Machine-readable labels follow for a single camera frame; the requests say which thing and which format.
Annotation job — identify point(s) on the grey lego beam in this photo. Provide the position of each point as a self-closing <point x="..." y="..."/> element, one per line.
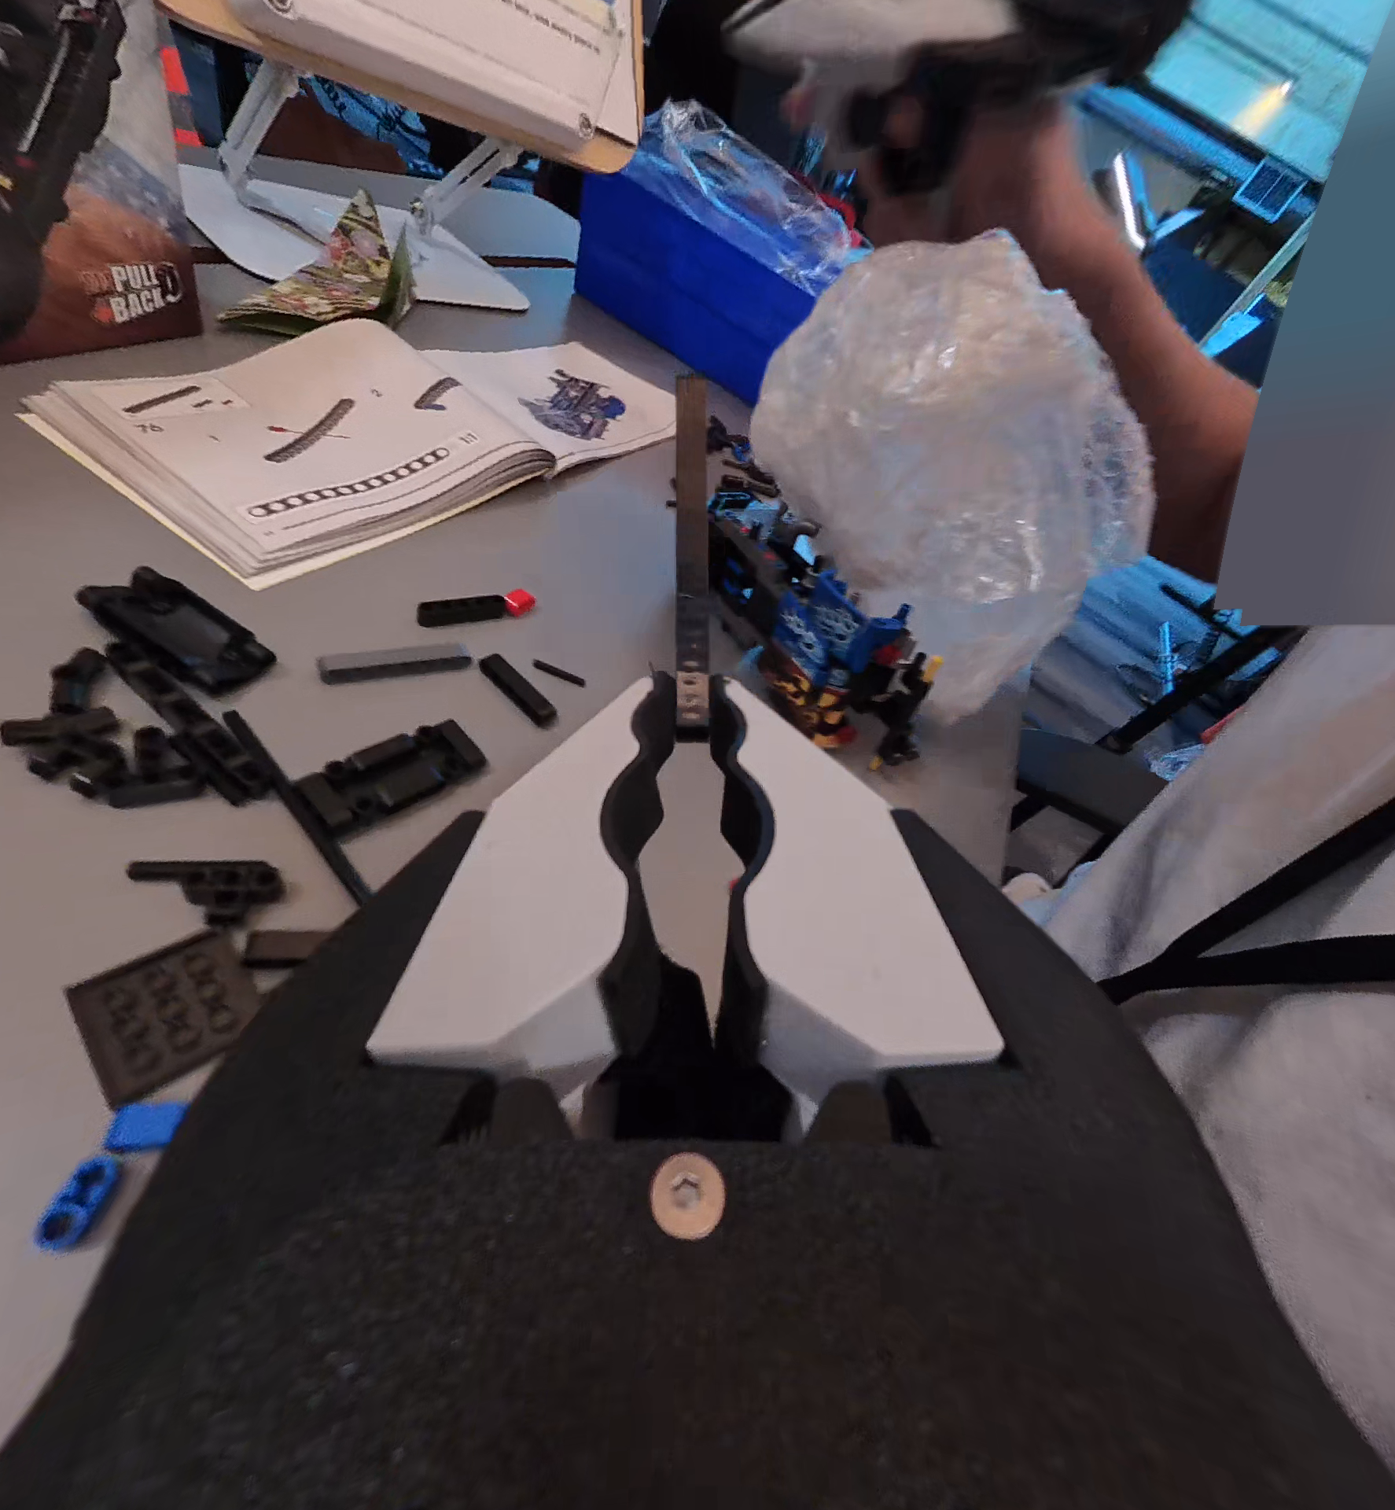
<point x="397" y="662"/>

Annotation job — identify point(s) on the cluster of small lego pins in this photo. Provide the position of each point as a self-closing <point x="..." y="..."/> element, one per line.
<point x="734" y="453"/>

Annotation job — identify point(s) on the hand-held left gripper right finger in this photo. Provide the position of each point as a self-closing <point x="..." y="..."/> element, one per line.
<point x="874" y="931"/>

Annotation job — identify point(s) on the small black lego axle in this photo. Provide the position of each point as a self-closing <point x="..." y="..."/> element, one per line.
<point x="557" y="673"/>

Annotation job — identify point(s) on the long black lego beam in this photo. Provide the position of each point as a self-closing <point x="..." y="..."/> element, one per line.
<point x="691" y="554"/>

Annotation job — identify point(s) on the open lego instruction booklet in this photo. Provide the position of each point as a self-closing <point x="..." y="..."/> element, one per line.
<point x="295" y="460"/>

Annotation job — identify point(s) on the partly built blue lego vehicle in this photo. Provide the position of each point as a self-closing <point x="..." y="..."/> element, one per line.
<point x="814" y="637"/>

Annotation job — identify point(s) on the black ringed lego plate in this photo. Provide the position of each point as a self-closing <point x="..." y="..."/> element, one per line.
<point x="160" y="1019"/>

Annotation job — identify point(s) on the blue plastic storage box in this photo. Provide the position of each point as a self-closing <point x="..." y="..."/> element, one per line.
<point x="673" y="294"/>

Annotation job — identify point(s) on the short black lego beam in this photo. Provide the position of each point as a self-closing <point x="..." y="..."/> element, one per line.
<point x="517" y="688"/>

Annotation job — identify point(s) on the white paper manual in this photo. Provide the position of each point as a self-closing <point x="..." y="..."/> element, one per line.
<point x="450" y="46"/>

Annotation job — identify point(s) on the black lego frame piece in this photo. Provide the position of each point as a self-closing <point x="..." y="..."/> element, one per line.
<point x="390" y="776"/>

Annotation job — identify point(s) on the pile of black lego connectors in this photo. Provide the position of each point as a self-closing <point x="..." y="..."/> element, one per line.
<point x="167" y="736"/>

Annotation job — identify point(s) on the dark metal frame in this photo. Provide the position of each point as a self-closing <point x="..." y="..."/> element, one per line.
<point x="1133" y="719"/>

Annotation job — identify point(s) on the lego set cardboard box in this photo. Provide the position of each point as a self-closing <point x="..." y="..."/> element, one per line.
<point x="61" y="247"/>

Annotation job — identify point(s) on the folded colourful leaflet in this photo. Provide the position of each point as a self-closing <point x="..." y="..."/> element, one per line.
<point x="344" y="276"/>

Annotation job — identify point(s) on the blue lego tile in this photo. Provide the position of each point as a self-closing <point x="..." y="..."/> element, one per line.
<point x="144" y="1125"/>

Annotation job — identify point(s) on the blue lego connector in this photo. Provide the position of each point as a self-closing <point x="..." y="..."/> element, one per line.
<point x="74" y="1206"/>

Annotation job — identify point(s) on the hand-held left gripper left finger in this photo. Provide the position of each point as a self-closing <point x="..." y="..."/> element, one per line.
<point x="496" y="931"/>

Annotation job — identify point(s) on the black lego angled connector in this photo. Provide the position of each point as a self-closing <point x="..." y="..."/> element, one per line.
<point x="213" y="878"/>

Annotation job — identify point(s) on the white metal book stand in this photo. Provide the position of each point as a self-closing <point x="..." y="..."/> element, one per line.
<point x="461" y="273"/>

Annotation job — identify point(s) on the large crumpled clear plastic bag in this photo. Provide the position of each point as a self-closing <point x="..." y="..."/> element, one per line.
<point x="956" y="471"/>

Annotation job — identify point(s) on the black lego panel piece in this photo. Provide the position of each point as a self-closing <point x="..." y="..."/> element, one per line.
<point x="184" y="637"/>

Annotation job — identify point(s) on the black beam with red pin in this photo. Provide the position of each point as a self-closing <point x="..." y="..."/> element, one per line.
<point x="461" y="609"/>

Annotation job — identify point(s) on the wooden stand board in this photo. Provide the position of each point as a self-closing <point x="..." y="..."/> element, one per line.
<point x="620" y="151"/>

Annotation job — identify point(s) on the small clear plastic bag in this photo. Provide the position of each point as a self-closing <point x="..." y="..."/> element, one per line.
<point x="732" y="188"/>

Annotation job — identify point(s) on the person's white garment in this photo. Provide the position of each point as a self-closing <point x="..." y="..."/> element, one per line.
<point x="1298" y="1178"/>

